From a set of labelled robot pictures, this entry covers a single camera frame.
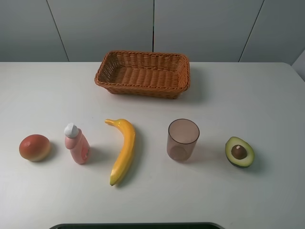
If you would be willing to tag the brown wicker basket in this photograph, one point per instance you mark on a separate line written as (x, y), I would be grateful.
(155, 74)

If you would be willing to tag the yellow banana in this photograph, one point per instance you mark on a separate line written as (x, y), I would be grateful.
(125, 157)

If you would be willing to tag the translucent brown plastic cup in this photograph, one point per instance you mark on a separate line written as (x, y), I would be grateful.
(182, 138)

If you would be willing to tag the pink bottle white cap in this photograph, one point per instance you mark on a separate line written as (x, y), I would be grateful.
(76, 143)

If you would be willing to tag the halved avocado with pit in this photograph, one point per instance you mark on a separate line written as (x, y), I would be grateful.
(239, 153)

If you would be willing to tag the red-orange round fruit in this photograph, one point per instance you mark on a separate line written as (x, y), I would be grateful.
(35, 147)

